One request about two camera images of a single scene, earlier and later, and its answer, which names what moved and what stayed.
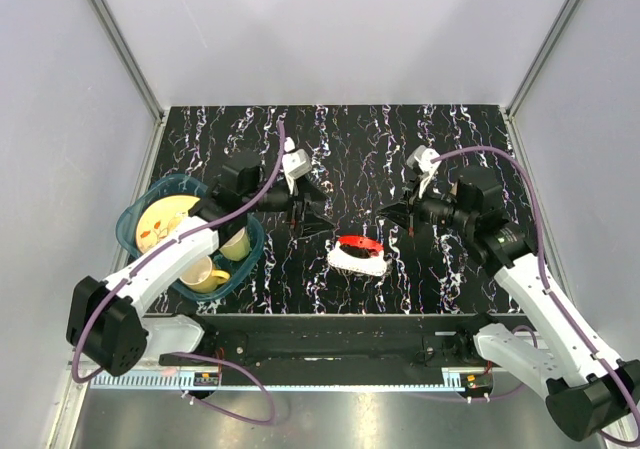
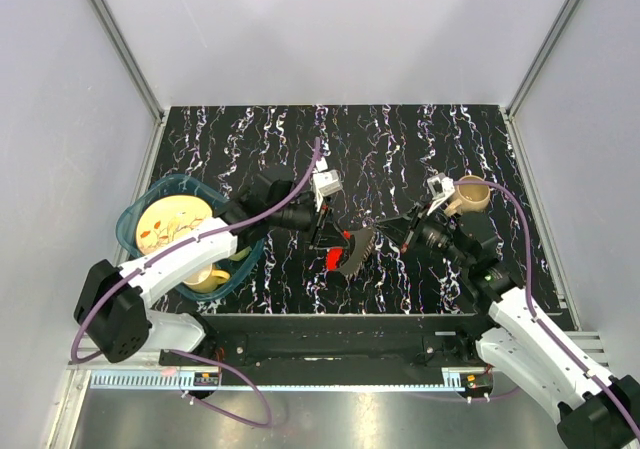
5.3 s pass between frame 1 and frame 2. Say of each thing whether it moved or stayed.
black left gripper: moved
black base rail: stayed
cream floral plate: stayed
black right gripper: moved
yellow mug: stayed
